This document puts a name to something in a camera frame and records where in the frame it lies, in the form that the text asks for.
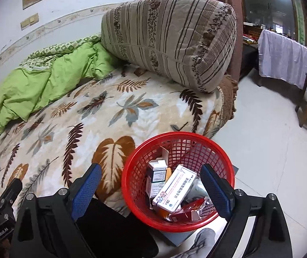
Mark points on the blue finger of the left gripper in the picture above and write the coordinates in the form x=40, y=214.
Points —
x=11, y=193

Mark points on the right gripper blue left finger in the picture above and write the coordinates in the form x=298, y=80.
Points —
x=83, y=189

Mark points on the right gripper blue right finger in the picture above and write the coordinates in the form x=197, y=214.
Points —
x=219, y=191

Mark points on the red white cigarette carton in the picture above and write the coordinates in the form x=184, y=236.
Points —
x=192, y=212

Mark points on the black plastic bag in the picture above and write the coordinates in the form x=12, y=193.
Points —
x=110, y=234

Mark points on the white blue medicine box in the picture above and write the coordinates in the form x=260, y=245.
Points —
x=176, y=188

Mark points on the small white grey box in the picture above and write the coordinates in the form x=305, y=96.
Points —
x=155, y=178

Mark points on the orange cardboard box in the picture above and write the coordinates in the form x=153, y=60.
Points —
x=164, y=214

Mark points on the red plastic mesh basket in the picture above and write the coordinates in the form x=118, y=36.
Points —
x=188, y=149

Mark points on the leaf patterned bed blanket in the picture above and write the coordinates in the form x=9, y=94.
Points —
x=104, y=122

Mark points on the green quilt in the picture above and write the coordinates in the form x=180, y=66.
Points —
x=50, y=73

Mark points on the white tablecloth on table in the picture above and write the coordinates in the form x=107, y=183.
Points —
x=282, y=58

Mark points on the striped brown long pillow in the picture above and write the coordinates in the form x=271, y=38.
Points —
x=165, y=37

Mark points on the beige wall switch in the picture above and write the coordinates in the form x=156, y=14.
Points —
x=29, y=21

